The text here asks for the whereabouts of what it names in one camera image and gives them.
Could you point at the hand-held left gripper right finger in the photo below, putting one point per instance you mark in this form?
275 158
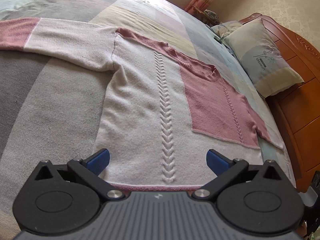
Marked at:
217 162

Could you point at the small printed pillow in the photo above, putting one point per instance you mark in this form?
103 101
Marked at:
225 28

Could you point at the black phone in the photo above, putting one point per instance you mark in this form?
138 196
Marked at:
217 38

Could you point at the bed with patchwork sheet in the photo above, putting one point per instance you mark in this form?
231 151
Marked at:
50 92

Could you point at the grey cloth bundle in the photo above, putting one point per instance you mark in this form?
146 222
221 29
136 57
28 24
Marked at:
212 16

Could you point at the large printed pillow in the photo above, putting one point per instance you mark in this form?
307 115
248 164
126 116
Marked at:
262 60

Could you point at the wooden headboard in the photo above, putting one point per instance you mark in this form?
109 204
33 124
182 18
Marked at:
300 120

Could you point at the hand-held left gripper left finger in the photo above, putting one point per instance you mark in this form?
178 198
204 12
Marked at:
100 160

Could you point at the pink and white sweater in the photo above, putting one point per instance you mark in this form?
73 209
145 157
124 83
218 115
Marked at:
140 105

